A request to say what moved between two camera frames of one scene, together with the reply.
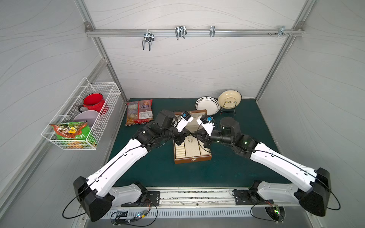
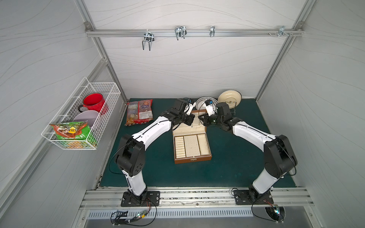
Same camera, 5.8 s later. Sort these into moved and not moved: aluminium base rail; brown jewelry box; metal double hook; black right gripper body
Moved: black right gripper body
Not moved: metal double hook; aluminium base rail; brown jewelry box
